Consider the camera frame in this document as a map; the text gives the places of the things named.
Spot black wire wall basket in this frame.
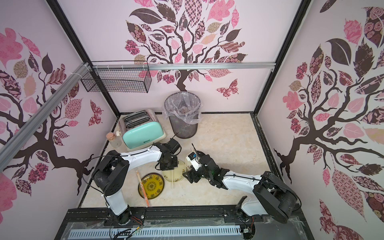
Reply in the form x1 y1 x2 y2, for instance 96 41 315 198
81 60 152 93

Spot white slotted cable duct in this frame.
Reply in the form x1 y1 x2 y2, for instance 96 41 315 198
67 226 243 240

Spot yellow black patterned plate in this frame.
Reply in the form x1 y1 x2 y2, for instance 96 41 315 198
142 173 165 200

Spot aluminium frame bar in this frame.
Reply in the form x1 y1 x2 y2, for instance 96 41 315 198
93 62 276 71
1 63 91 171

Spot black mesh trash bin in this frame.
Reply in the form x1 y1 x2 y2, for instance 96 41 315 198
164 91 202 139

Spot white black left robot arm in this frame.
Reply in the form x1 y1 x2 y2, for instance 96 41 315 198
92 139 182 225

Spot aluminium frame bar left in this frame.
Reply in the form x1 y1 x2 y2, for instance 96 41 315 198
1 63 91 171

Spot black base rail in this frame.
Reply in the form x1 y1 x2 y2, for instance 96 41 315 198
55 205 308 240

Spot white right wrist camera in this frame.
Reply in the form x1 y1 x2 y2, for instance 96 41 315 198
185 152 201 171

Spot aluminium frame bar rear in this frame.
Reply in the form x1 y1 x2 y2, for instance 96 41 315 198
93 62 276 71

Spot clear plastic bin liner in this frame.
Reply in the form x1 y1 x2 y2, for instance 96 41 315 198
162 92 203 125

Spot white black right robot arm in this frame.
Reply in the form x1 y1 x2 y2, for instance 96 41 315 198
183 151 299 224

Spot cream plate middle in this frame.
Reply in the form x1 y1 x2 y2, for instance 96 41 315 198
162 161 187 183

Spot mint green toaster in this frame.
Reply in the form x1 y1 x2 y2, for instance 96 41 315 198
117 109 167 151

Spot red chopsticks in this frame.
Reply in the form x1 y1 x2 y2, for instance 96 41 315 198
136 170 151 208

